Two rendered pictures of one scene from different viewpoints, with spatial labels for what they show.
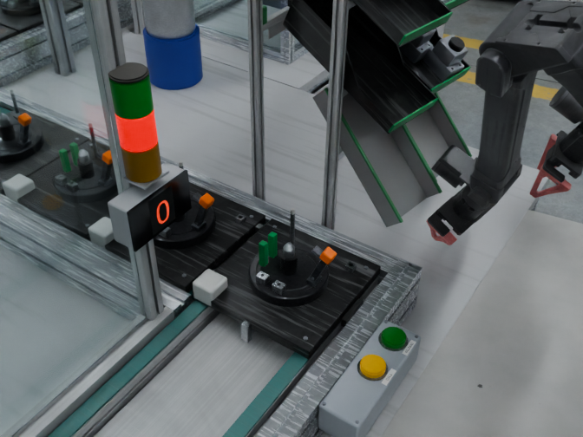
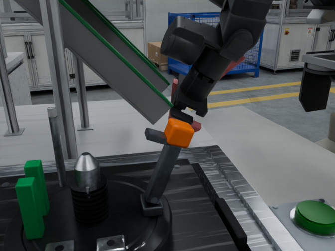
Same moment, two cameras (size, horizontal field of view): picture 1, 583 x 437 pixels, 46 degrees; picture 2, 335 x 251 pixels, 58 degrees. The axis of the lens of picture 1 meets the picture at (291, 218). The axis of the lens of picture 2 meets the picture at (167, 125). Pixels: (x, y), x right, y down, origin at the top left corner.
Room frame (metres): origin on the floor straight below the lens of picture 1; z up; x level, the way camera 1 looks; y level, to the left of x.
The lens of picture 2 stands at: (0.67, 0.11, 1.17)
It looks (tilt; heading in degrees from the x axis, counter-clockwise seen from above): 23 degrees down; 315
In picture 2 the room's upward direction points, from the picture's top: straight up
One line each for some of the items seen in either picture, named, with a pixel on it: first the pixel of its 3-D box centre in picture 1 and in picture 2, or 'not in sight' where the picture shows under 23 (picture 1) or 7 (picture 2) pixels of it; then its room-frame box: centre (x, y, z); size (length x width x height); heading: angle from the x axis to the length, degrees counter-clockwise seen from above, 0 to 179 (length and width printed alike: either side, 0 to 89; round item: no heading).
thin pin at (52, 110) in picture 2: (292, 227); (57, 147); (0.93, 0.00, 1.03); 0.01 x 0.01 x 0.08
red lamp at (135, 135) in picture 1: (136, 126); not in sight; (0.77, 0.21, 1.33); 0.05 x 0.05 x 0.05
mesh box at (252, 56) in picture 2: not in sight; (213, 45); (3.70, -3.94, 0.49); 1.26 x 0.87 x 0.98; 68
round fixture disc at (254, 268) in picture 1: (288, 273); (93, 224); (0.87, 0.00, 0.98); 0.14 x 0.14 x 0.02
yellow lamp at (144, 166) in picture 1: (141, 158); not in sight; (0.77, 0.21, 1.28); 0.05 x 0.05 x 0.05
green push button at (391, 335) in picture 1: (393, 339); (315, 219); (0.74, -0.17, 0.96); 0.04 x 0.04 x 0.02
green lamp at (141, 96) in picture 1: (131, 93); not in sight; (0.77, 0.21, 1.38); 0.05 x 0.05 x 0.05
